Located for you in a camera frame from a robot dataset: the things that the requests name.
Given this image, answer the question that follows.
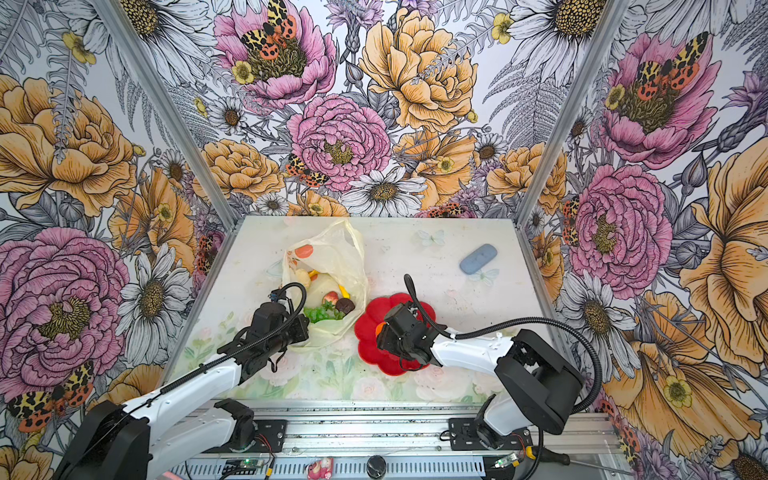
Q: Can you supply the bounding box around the red flower-shaped plate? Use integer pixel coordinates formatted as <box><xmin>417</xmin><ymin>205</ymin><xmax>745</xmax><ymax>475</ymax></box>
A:
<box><xmin>354</xmin><ymin>293</ymin><xmax>425</xmax><ymax>377</ymax></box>

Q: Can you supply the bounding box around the pink white small object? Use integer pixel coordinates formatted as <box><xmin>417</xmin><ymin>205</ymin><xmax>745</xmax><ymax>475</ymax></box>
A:
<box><xmin>307</xmin><ymin>457</ymin><xmax>334</xmax><ymax>480</ymax></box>

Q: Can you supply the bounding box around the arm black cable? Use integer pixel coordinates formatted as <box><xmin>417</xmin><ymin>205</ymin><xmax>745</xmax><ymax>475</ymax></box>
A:
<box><xmin>53</xmin><ymin>281</ymin><xmax>308</xmax><ymax>475</ymax></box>
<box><xmin>403</xmin><ymin>274</ymin><xmax>603</xmax><ymax>415</ymax></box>

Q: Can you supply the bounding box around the right aluminium corner post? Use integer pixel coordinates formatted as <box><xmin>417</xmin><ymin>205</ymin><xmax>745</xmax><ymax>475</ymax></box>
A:
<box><xmin>515</xmin><ymin>1</ymin><xmax>629</xmax><ymax>230</ymax></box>

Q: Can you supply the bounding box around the cream plastic bag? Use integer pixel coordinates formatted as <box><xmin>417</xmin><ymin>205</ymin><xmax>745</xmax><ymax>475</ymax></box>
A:
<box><xmin>282</xmin><ymin>219</ymin><xmax>369</xmax><ymax>352</ymax></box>

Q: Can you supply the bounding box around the aluminium corner post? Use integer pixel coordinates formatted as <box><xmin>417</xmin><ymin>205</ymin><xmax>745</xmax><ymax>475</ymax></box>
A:
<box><xmin>94</xmin><ymin>1</ymin><xmax>239</xmax><ymax>232</ymax></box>
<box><xmin>515</xmin><ymin>1</ymin><xmax>629</xmax><ymax>230</ymax></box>

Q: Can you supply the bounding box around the aluminium rail frame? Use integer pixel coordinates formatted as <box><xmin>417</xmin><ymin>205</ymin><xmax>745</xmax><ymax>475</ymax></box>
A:
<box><xmin>156</xmin><ymin>400</ymin><xmax>631</xmax><ymax>479</ymax></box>

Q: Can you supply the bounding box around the dark brown fruit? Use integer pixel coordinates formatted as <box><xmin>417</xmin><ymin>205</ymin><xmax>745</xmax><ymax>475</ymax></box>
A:
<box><xmin>335</xmin><ymin>298</ymin><xmax>356</xmax><ymax>316</ymax></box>

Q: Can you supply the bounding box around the red strawberry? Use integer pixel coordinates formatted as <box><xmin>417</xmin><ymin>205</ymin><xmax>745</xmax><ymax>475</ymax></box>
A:
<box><xmin>323</xmin><ymin>291</ymin><xmax>339</xmax><ymax>308</ymax></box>

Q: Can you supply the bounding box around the grey-blue oval case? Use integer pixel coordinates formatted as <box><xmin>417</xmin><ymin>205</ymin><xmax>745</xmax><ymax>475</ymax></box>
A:
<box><xmin>459</xmin><ymin>244</ymin><xmax>498</xmax><ymax>275</ymax></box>

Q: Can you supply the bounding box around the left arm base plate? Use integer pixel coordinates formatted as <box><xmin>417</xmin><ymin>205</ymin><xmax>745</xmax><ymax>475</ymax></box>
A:
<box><xmin>205</xmin><ymin>419</ymin><xmax>288</xmax><ymax>454</ymax></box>

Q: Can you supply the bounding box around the black round knob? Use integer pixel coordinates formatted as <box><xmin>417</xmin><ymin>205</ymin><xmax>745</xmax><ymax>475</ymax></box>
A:
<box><xmin>365</xmin><ymin>455</ymin><xmax>387</xmax><ymax>480</ymax></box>

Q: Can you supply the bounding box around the left aluminium corner post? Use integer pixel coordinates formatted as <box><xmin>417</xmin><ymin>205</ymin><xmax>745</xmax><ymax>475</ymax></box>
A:
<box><xmin>94</xmin><ymin>1</ymin><xmax>239</xmax><ymax>232</ymax></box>

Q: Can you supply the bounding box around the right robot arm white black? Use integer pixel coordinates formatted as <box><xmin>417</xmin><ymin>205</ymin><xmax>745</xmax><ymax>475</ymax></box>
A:
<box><xmin>375</xmin><ymin>301</ymin><xmax>596</xmax><ymax>449</ymax></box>

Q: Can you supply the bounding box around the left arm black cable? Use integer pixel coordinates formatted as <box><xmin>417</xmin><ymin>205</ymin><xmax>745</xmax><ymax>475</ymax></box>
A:
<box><xmin>53</xmin><ymin>281</ymin><xmax>308</xmax><ymax>475</ymax></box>

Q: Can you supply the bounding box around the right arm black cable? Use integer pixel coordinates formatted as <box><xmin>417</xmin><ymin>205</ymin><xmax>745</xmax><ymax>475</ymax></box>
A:
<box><xmin>403</xmin><ymin>274</ymin><xmax>603</xmax><ymax>415</ymax></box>

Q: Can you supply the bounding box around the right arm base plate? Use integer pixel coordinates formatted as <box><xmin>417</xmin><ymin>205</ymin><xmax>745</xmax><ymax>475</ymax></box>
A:
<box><xmin>447</xmin><ymin>417</ymin><xmax>533</xmax><ymax>451</ymax></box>

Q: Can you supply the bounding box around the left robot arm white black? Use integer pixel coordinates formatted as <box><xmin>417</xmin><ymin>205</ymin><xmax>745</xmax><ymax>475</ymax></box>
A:
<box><xmin>53</xmin><ymin>302</ymin><xmax>310</xmax><ymax>479</ymax></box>

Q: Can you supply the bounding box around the green grapes bunch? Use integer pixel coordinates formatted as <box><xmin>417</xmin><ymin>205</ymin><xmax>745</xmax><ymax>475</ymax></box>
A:
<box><xmin>303</xmin><ymin>302</ymin><xmax>346</xmax><ymax>323</ymax></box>

